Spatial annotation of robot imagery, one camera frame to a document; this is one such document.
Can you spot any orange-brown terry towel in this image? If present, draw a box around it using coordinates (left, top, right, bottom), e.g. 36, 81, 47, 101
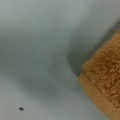
79, 31, 120, 120

